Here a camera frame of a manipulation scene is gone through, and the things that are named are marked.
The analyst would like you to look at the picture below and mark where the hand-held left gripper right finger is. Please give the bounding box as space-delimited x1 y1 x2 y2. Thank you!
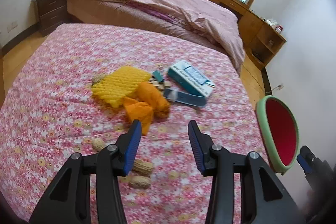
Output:
188 120 302 224

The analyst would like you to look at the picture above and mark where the notched wooden block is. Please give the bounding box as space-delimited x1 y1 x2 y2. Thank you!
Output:
150 77 172 89

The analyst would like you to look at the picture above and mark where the long wooden cabinet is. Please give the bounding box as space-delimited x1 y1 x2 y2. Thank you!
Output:
158 0 287 71

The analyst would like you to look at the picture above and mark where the flat teal card piece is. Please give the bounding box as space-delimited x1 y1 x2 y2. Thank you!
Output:
163 89 208 109

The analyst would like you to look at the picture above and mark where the red bin with green rim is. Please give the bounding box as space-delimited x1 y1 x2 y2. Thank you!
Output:
256 95 300 175

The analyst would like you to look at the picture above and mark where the dark wooden nightstand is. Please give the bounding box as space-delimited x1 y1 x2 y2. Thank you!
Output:
37 0 69 36

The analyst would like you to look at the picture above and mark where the teal and white box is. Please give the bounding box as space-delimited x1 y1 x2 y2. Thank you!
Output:
167 59 216 98

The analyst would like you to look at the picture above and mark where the pink floral sheet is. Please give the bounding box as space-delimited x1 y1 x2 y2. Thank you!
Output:
0 23 271 224

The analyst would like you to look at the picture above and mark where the peanut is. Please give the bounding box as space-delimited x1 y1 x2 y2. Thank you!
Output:
92 138 107 152
131 160 154 176
129 175 152 189

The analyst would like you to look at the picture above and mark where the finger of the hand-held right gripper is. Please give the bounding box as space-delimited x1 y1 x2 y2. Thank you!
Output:
297 145 326 174

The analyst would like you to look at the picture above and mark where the orange foam net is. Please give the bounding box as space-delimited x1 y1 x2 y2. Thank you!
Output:
123 81 171 136

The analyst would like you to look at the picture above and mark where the purple striped sheet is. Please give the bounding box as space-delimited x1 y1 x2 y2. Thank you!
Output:
126 1 170 20

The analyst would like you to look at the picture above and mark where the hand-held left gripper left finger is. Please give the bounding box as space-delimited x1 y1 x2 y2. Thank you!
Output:
29 119 142 224

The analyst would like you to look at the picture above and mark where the yellow foam net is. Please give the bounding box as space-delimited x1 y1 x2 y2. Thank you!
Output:
91 66 152 108

